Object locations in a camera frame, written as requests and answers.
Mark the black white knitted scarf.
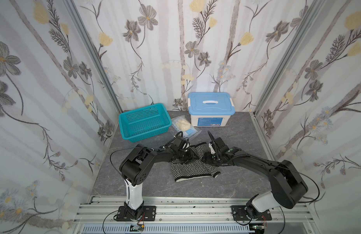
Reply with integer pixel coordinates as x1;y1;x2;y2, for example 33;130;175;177
171;142;221;182

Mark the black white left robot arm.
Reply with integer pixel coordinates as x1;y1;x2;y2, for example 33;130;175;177
119;136;196;220

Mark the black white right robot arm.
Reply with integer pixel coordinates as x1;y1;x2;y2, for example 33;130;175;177
202;138;309;219

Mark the teal plastic basket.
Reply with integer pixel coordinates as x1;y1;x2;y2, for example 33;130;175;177
119;103;172;142

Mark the clear bag with gloves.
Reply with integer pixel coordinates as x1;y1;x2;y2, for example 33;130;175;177
172;115;201;139

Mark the white box blue lid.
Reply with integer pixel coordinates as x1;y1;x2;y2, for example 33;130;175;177
188;92;236;127

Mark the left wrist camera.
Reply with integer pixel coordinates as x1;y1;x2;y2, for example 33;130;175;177
172;131;190;149

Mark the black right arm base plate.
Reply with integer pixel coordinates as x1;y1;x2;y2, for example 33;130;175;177
231;205;273;221

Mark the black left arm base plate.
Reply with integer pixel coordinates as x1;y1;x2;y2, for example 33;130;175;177
113;206;157;222

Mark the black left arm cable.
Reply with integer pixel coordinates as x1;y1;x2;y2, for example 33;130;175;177
102;147;140;234

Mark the aluminium corner post right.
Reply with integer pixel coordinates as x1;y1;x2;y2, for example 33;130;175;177
252;1;323;117

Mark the aluminium corner post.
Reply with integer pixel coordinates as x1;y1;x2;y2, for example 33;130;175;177
252;1;323;117
63;0;123;115

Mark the aluminium corner post left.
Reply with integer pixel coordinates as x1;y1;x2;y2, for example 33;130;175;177
63;0;123;115

